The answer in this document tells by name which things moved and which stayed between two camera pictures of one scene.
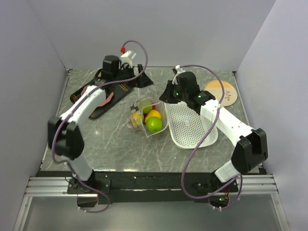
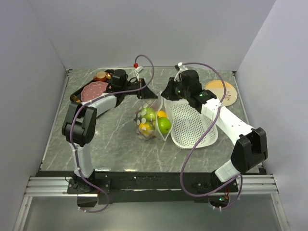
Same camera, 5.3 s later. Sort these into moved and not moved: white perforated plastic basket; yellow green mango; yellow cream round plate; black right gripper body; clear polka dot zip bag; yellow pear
Moved: clear polka dot zip bag; yellow pear; yellow green mango
Not moved: yellow cream round plate; white perforated plastic basket; black right gripper body
